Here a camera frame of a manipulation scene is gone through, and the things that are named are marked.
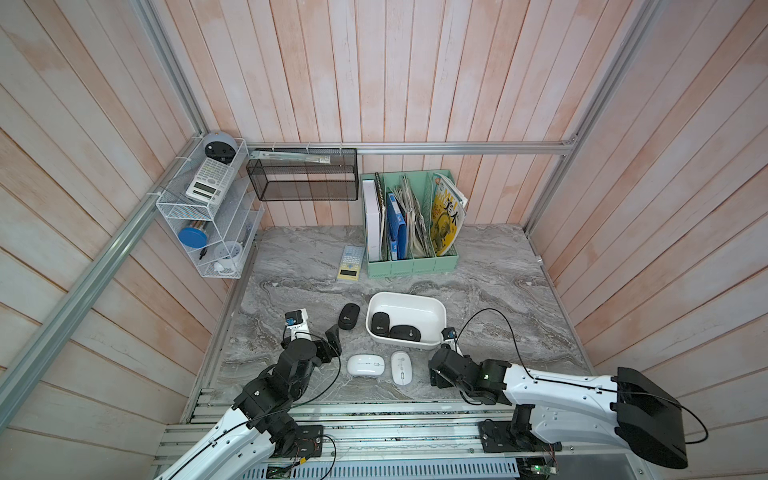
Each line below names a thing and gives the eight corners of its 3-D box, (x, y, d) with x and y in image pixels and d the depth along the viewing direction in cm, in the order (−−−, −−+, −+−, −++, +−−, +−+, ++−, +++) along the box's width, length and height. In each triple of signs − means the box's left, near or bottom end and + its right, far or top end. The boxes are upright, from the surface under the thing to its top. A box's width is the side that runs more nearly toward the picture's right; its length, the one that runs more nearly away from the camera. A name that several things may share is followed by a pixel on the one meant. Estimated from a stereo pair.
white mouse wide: (346, 376, 86) (345, 373, 84) (347, 358, 89) (347, 354, 87) (385, 376, 86) (385, 373, 84) (385, 358, 89) (385, 354, 87)
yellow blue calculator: (337, 279, 108) (337, 275, 106) (345, 248, 118) (344, 244, 116) (358, 281, 108) (358, 277, 106) (364, 250, 117) (363, 245, 115)
